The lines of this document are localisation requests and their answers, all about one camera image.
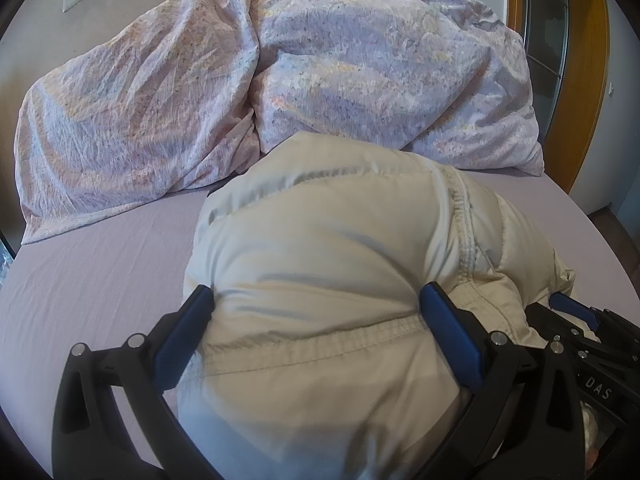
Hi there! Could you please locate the lilac floral duvet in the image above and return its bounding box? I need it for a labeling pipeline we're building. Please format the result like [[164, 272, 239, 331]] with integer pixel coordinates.
[[14, 0, 546, 246]]

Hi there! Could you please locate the cream puffer jacket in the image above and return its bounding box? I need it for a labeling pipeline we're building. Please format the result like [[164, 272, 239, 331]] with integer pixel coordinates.
[[175, 131, 577, 480]]

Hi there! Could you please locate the wooden frame glass door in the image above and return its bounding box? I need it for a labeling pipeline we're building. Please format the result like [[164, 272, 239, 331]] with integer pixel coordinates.
[[505, 0, 612, 195]]

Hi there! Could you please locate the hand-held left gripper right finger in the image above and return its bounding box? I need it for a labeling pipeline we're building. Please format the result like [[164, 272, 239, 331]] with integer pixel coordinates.
[[421, 281, 587, 480]]

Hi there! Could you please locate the glass door panel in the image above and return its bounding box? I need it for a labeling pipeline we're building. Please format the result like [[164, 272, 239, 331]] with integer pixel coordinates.
[[520, 0, 571, 137]]

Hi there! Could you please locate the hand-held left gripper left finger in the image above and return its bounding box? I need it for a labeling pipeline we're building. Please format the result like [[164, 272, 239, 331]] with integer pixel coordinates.
[[50, 284, 223, 480]]

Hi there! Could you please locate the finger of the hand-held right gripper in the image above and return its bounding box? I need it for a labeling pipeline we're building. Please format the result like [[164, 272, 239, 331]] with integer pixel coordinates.
[[549, 292, 614, 333], [525, 303, 602, 350]]

